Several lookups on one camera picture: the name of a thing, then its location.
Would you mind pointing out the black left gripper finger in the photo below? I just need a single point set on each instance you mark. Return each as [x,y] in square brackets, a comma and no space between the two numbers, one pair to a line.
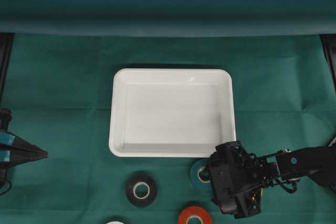
[11,158]
[10,141]

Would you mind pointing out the green tape roll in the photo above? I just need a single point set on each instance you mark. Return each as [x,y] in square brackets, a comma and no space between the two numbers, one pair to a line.
[199,176]

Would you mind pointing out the black tape roll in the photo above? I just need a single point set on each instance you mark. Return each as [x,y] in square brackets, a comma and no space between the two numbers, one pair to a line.
[141,189]

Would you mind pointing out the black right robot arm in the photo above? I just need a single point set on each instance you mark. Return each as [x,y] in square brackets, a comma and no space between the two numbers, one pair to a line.
[285,168]

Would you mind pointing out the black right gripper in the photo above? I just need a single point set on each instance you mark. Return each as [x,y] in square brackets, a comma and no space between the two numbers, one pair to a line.
[235,192]

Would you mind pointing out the red tape roll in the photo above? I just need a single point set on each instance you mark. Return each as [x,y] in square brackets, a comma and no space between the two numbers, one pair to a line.
[194,211]

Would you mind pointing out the white plastic tray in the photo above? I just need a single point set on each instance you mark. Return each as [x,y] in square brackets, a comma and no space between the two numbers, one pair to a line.
[171,112]

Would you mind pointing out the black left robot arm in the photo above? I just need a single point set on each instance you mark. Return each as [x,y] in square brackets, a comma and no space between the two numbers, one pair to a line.
[14,151]

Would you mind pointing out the white tape roll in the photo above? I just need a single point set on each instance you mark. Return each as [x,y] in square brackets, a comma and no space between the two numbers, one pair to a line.
[115,222]

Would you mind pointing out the black aluminium frame rail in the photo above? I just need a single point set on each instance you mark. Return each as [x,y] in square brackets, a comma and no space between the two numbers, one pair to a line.
[6,46]

